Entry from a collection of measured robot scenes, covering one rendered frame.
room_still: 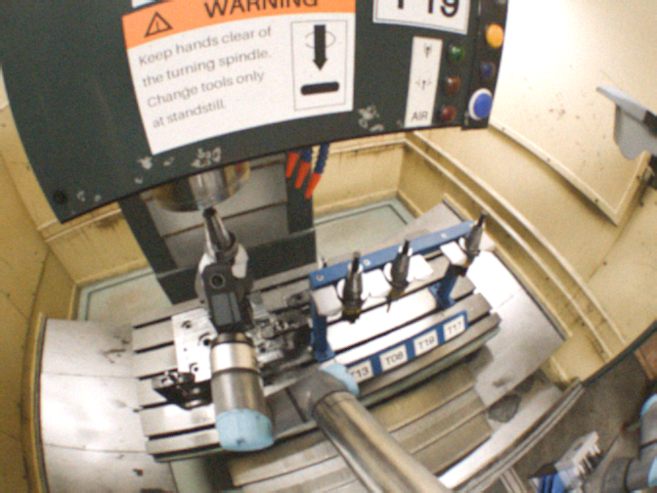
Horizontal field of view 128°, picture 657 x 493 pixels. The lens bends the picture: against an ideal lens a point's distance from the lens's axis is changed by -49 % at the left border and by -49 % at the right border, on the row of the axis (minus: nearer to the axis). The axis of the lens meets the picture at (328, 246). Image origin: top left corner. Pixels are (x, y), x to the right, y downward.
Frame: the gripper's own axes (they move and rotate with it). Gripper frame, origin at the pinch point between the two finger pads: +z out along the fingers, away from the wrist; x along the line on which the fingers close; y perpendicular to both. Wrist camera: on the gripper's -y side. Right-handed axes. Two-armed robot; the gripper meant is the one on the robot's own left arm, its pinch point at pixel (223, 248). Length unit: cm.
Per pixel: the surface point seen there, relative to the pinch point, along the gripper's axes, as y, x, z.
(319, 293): 11.1, 16.7, -6.4
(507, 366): 58, 82, -27
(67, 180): -32.1, -5.6, -22.4
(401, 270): 7.5, 33.5, -7.7
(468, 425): 62, 59, -41
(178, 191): -20.1, -1.2, -8.9
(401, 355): 39, 38, -14
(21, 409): 35, -99, -22
